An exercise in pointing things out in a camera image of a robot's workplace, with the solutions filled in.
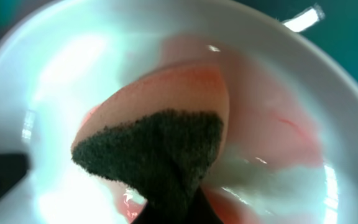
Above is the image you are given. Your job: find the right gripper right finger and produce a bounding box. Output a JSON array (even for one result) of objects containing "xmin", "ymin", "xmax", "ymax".
[{"xmin": 132, "ymin": 187, "xmax": 223, "ymax": 224}]

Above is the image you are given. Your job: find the pink sponge dark scrubber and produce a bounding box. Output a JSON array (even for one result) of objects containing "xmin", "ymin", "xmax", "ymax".
[{"xmin": 71, "ymin": 63, "xmax": 229, "ymax": 219}]

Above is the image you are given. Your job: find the light blue plate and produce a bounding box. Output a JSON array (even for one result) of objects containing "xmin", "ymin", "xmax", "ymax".
[{"xmin": 0, "ymin": 1, "xmax": 358, "ymax": 223}]

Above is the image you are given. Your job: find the teal plastic tray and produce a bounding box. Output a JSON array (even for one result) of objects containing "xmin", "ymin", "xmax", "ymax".
[{"xmin": 0, "ymin": 0, "xmax": 358, "ymax": 82}]

